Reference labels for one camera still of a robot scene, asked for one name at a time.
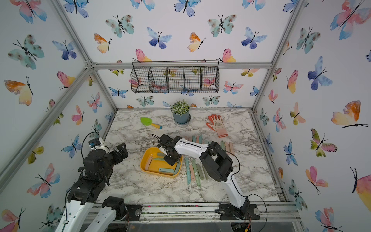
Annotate small teal folding knife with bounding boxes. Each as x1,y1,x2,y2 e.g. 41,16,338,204
158,168,174,175

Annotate brownish pink folding knife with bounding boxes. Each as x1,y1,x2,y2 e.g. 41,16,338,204
189,164,195,181

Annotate green ceramic knife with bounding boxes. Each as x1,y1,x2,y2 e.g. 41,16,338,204
220,140,226,150
192,159,201,188

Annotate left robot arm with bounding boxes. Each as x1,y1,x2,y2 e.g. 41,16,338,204
56,143,129,232

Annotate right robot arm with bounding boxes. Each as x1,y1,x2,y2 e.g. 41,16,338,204
157,134,260,220

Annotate yellow storage box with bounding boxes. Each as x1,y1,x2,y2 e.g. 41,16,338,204
140,148,183,178

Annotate green yellow toy trowel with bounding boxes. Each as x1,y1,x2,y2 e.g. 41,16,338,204
140,117,162,130

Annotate potted green plant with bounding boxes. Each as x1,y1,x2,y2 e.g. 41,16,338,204
171,100,190,124

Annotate red white garden glove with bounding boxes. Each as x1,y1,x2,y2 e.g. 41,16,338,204
206,115,228,138

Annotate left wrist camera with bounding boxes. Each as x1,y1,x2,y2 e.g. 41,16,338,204
88,138,102,149

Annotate black wire wall basket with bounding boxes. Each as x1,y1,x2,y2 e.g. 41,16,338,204
129,60,220,96

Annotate aluminium front rail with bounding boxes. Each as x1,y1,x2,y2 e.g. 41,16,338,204
125,202,301,223

